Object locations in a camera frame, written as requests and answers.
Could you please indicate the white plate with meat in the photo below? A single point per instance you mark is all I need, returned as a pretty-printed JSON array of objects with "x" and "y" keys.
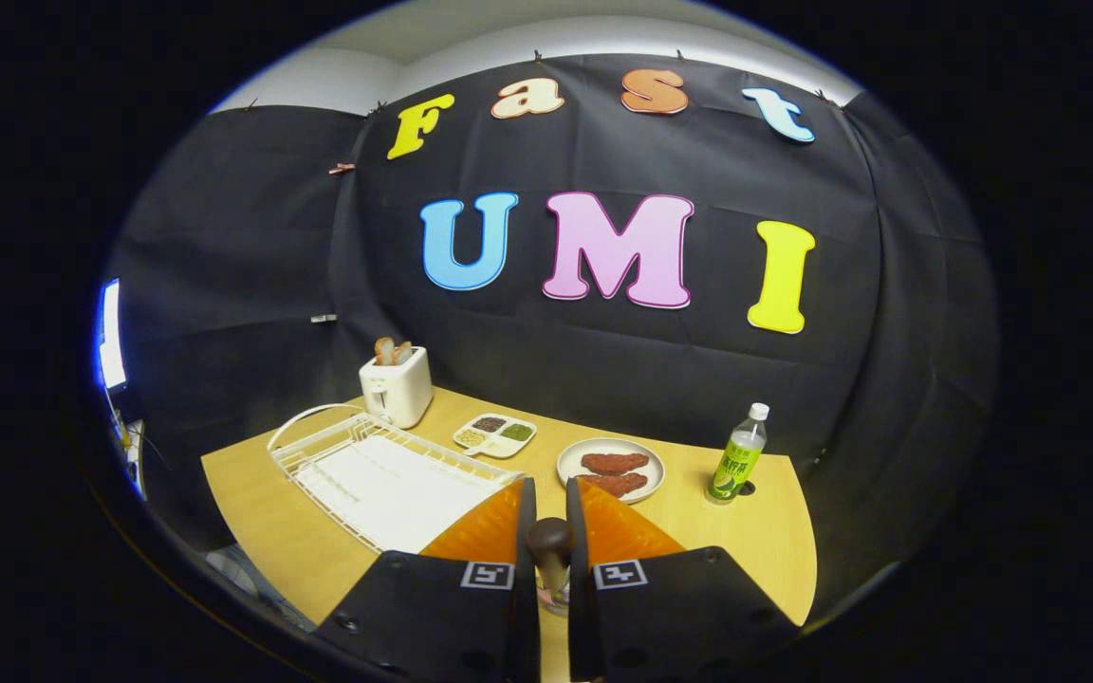
[{"x": 653, "y": 460}]

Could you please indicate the brown meat piece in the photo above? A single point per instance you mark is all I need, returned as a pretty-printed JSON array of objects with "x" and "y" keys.
[
  {"x": 620, "y": 485},
  {"x": 613, "y": 463}
]

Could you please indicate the white toaster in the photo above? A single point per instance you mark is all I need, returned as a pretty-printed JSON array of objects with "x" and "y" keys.
[{"x": 399, "y": 394}]

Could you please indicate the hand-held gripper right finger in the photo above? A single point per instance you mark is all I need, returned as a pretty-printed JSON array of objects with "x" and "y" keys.
[{"x": 580, "y": 617}]

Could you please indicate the white four-compartment dish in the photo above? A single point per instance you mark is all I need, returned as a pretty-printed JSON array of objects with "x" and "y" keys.
[{"x": 494, "y": 438}]

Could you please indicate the metal spoon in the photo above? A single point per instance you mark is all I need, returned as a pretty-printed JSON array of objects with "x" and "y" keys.
[{"x": 551, "y": 536}]

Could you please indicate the white ribbed drain tray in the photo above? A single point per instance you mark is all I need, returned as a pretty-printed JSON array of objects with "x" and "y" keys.
[{"x": 395, "y": 493}]

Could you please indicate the toast slice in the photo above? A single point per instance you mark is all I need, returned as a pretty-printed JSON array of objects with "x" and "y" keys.
[
  {"x": 384, "y": 351},
  {"x": 403, "y": 353}
]

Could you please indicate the green drink bottle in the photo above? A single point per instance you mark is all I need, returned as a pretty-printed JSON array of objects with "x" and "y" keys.
[{"x": 736, "y": 460}]

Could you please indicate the bright screen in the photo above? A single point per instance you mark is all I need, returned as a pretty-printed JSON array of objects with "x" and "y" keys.
[{"x": 112, "y": 341}]

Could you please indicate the black backdrop cloth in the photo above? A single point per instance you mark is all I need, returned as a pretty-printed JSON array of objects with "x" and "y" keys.
[{"x": 603, "y": 360}]

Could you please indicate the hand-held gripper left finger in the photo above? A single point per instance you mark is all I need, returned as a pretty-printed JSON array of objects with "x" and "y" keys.
[{"x": 526, "y": 617}]

